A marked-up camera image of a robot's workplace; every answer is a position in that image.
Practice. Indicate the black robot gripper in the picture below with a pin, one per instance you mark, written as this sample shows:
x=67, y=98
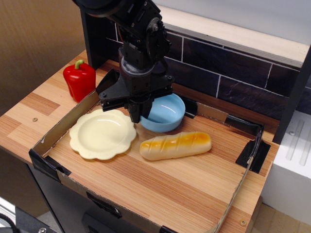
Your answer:
x=134, y=89

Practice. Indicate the light blue bowl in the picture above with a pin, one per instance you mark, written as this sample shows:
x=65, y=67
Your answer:
x=166, y=114

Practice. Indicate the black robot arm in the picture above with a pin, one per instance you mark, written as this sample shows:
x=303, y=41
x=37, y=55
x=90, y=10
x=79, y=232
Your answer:
x=140, y=27

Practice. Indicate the cream scalloped plate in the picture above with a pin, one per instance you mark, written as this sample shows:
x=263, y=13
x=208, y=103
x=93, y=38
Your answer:
x=102, y=135

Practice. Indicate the cardboard fence with black tape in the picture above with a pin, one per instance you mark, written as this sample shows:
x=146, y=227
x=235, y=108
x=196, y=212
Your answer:
x=107, y=174

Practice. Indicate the toy bread loaf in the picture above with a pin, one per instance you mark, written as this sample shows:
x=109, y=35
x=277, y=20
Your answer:
x=175, y=146

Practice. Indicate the red toy bell pepper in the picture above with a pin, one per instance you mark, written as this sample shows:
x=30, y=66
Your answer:
x=81, y=80

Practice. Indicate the dark brick backsplash panel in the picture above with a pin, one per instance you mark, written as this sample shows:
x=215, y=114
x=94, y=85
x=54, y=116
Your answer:
x=249, y=74

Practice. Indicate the white grooved side block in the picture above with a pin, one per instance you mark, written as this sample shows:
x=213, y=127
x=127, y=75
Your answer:
x=288, y=185

